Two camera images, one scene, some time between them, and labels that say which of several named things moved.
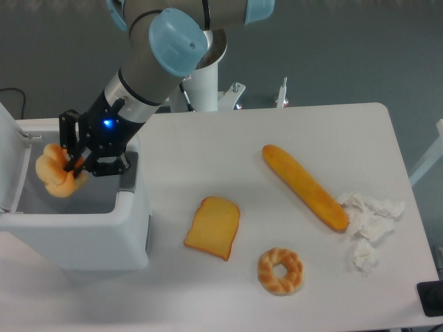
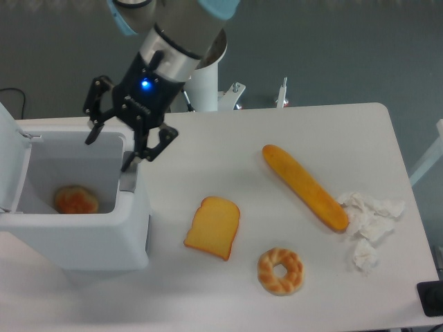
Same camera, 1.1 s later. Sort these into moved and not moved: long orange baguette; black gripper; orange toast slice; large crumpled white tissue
Moved: black gripper
Not moved: orange toast slice; long orange baguette; large crumpled white tissue
